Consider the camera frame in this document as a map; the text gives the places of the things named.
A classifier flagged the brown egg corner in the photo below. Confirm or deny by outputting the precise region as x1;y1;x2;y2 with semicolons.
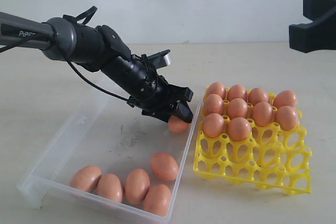
273;90;298;108

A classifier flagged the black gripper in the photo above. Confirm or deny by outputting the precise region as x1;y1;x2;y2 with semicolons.
128;76;194;123

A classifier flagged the yellow plastic egg tray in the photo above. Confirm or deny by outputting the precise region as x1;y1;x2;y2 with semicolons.
193;84;313;196

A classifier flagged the clear plastic bin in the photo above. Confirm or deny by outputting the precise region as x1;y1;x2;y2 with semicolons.
17;78;205;223

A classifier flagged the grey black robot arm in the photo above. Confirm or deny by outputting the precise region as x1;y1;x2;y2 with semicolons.
1;0;335;123

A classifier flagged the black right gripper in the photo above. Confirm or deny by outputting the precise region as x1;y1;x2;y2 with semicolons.
288;0;335;53

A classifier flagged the brown egg row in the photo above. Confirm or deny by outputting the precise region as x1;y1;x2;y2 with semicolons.
227;98;248;119

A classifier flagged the black camera cable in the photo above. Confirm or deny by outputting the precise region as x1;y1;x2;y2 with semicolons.
0;5;163;104

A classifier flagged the brown egg placed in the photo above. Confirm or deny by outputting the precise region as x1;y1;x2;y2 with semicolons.
206;82;226;99
248;87;269;105
227;84;248;101

